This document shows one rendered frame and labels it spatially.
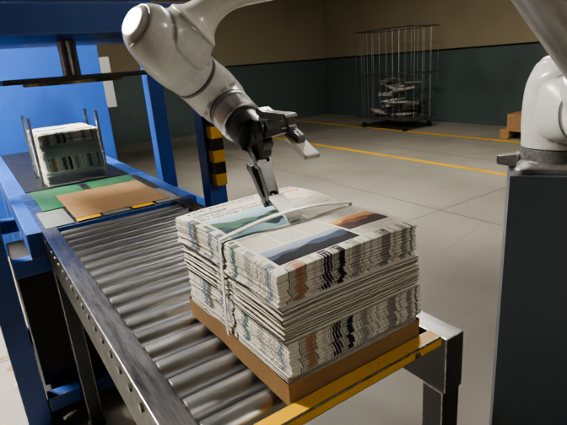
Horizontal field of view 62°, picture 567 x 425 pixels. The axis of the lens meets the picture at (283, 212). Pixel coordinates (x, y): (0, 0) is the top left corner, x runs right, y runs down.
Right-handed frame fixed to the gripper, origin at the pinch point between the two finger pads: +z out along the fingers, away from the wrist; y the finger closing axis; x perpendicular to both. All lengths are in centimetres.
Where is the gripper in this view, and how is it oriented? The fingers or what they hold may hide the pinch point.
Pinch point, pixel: (299, 185)
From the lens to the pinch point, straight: 81.1
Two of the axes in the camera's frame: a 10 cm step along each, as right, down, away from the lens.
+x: -8.3, 2.3, -5.1
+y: -1.9, 7.4, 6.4
